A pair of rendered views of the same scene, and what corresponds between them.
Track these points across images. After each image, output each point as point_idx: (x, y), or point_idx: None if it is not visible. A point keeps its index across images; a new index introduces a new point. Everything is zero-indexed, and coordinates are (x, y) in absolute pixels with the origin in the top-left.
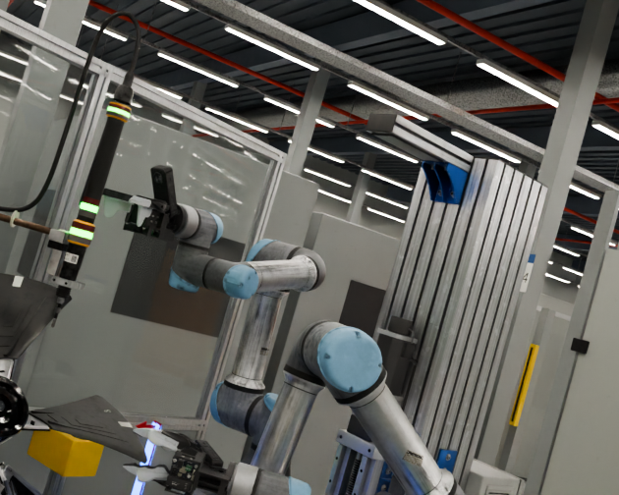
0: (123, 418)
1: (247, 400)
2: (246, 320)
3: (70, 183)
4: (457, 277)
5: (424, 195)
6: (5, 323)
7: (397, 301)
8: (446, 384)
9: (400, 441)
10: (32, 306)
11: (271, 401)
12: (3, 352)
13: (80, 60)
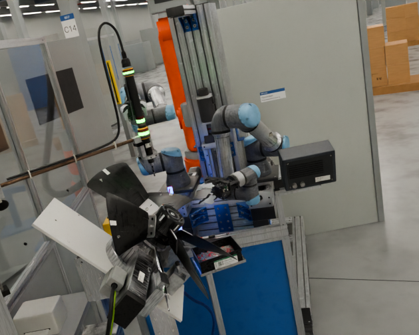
0: (166, 193)
1: (156, 158)
2: None
3: (9, 117)
4: (215, 60)
5: (177, 31)
6: (128, 189)
7: (190, 82)
8: (229, 103)
9: (267, 131)
10: (125, 176)
11: (169, 152)
12: (141, 199)
13: None
